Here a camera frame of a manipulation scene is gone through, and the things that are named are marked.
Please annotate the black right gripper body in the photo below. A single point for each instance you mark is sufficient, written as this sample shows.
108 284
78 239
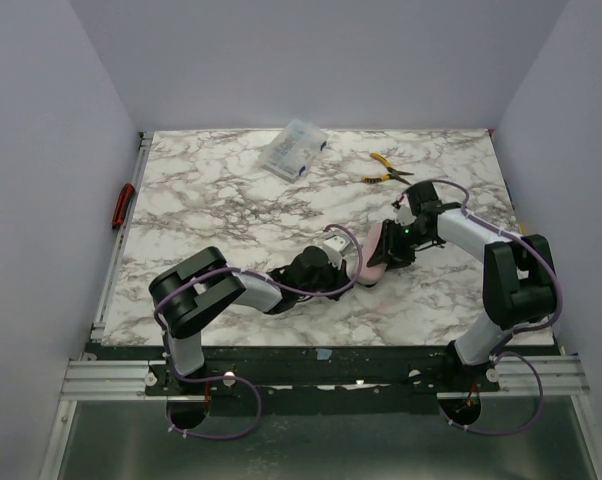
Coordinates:
391 245

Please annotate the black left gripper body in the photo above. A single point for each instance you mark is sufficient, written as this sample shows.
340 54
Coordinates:
341 272

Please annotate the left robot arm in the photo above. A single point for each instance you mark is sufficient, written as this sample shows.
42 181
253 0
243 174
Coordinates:
189 296

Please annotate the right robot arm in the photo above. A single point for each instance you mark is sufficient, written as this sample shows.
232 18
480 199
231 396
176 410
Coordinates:
520 289

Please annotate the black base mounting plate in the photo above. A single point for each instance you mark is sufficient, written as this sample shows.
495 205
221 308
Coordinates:
295 381

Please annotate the clear plastic organizer box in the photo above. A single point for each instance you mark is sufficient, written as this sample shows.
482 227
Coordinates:
290 154

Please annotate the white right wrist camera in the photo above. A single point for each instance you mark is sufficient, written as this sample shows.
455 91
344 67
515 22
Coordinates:
403 211

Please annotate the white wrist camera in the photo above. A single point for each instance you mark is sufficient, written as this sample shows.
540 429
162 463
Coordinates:
403 211
335 247

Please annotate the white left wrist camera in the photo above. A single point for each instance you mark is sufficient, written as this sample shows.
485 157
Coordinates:
335 247

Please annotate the yellow handled pliers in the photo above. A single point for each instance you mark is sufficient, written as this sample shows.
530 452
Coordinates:
391 172

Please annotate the red black handled tool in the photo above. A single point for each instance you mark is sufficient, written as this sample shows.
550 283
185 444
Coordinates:
122 205

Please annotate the aluminium frame rail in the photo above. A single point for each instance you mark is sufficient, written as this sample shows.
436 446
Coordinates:
96 380

